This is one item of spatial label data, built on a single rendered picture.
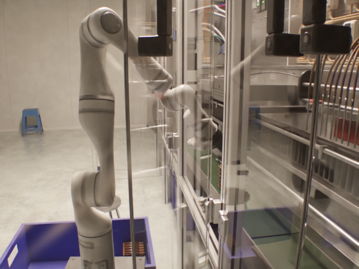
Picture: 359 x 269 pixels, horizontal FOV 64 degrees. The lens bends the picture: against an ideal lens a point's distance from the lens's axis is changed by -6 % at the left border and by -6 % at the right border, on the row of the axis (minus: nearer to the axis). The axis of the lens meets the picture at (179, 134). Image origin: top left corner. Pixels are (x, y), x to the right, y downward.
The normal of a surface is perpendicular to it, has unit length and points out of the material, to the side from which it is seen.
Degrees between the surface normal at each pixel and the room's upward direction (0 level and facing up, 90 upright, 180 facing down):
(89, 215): 37
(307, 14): 90
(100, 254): 90
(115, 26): 81
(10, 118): 90
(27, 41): 90
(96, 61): 55
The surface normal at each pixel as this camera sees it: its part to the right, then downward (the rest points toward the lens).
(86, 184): 0.00, -0.44
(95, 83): 0.25, -0.52
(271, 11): -0.99, 0.03
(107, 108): 0.79, -0.03
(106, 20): 0.62, -0.02
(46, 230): 0.17, 0.21
